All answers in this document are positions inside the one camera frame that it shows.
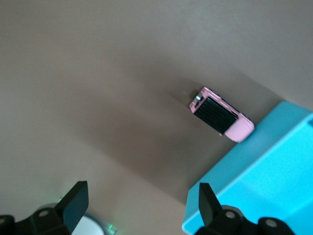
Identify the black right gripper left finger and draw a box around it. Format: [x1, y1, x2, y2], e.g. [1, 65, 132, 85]
[0, 180, 89, 235]

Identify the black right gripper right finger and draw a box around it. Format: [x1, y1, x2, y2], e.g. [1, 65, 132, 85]
[195, 182, 295, 235]

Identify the pink jeep toy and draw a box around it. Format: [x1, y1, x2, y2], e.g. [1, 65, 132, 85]
[188, 86, 255, 144]

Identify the teal plastic bin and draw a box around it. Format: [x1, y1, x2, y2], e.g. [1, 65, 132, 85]
[181, 101, 313, 235]

